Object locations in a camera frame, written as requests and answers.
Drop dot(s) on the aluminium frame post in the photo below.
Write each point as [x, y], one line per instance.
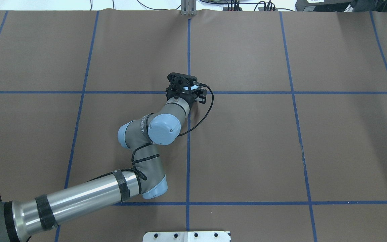
[188, 7]

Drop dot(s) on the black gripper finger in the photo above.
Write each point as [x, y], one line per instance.
[201, 95]

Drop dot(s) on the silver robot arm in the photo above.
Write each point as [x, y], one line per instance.
[146, 177]

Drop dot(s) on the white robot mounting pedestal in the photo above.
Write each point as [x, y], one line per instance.
[187, 236]

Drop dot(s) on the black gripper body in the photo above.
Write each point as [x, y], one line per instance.
[200, 98]

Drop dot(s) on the blue and cream call bell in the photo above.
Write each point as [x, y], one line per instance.
[194, 88]

